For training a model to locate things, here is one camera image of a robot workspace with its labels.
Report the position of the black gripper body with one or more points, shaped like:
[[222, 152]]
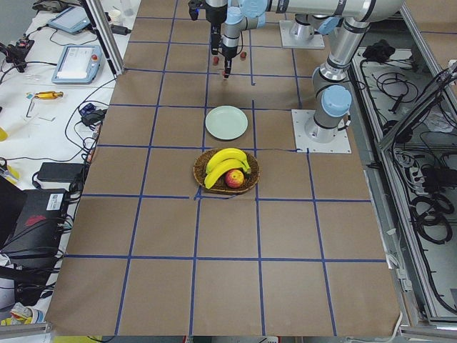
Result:
[[228, 51]]

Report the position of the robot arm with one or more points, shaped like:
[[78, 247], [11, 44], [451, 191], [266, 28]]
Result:
[[333, 100], [229, 19]]

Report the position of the light green plate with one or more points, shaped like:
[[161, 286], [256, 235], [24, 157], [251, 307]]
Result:
[[226, 122]]

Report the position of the yellow banana bunch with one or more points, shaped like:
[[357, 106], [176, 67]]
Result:
[[224, 161]]

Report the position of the woven wicker basket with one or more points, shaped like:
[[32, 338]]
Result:
[[199, 170]]

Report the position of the red yellow apple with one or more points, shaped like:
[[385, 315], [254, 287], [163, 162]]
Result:
[[234, 178]]

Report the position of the teach pendant tablet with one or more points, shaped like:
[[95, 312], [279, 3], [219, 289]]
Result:
[[78, 64], [71, 20]]

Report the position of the black power adapter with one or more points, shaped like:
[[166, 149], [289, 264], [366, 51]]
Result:
[[59, 172]]

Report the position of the black computer box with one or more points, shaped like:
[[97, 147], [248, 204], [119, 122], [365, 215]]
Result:
[[30, 221]]

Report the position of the aluminium frame post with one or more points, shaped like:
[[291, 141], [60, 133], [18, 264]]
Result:
[[97, 17]]

